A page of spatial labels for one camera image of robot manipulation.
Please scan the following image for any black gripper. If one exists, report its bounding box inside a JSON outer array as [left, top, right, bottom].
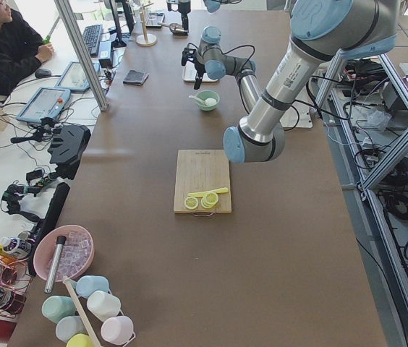
[[180, 12, 189, 30], [193, 46, 205, 90]]

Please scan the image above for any white ceramic spoon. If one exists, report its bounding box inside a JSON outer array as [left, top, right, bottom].
[[189, 95, 206, 106]]

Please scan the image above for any white steamed bun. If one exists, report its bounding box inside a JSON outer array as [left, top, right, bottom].
[[205, 98, 217, 107]]

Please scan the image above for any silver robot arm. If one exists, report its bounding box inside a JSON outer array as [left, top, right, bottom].
[[182, 0, 400, 163], [176, 0, 240, 32]]

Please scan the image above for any mint green bowl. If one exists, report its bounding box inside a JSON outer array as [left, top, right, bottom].
[[190, 90, 220, 111]]

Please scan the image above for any pink bowl with ice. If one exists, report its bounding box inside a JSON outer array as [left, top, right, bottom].
[[33, 225, 95, 282]]

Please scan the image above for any white rabbit tray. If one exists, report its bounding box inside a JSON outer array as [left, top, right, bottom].
[[182, 61, 217, 83]]

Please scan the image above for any metal scoop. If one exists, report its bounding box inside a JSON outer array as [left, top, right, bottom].
[[159, 22, 188, 36]]

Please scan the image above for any wooden mug tree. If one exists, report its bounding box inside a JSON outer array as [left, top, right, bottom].
[[135, 1, 158, 47]]

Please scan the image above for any grey folded cloth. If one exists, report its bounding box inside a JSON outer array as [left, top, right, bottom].
[[122, 69, 149, 86]]

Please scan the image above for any bamboo cutting board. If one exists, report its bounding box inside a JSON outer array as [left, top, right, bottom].
[[173, 150, 232, 214]]

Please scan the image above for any black keyboard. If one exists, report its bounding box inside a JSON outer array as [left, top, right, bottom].
[[82, 25, 103, 56]]

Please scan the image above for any yellow plastic knife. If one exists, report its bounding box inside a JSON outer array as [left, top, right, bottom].
[[187, 187, 229, 197]]

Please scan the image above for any lemon slice stack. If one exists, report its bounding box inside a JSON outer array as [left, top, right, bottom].
[[200, 192, 219, 209]]

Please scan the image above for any single lemon slice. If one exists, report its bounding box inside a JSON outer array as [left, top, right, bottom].
[[184, 196, 199, 210]]

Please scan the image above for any upper teach pendant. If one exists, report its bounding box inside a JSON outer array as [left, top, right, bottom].
[[55, 61, 90, 93]]

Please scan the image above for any teach pendant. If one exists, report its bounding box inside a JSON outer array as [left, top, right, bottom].
[[55, 61, 90, 93], [16, 87, 71, 124]]

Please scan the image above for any lower teach pendant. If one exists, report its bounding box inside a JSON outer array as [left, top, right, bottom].
[[16, 87, 71, 124]]

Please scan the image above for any seated person in black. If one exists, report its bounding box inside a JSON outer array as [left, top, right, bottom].
[[0, 1, 54, 96]]

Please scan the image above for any metal muddler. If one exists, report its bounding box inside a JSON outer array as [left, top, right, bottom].
[[44, 236, 67, 294]]

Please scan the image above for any pastel cup rack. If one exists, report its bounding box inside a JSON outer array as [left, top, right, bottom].
[[41, 276, 136, 346]]

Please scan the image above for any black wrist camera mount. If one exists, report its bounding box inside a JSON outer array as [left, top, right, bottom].
[[181, 43, 196, 67]]

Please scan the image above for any black camera cable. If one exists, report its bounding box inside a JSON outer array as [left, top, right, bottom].
[[221, 44, 256, 73]]

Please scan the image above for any aluminium frame post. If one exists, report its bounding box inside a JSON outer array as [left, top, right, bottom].
[[54, 0, 109, 111]]

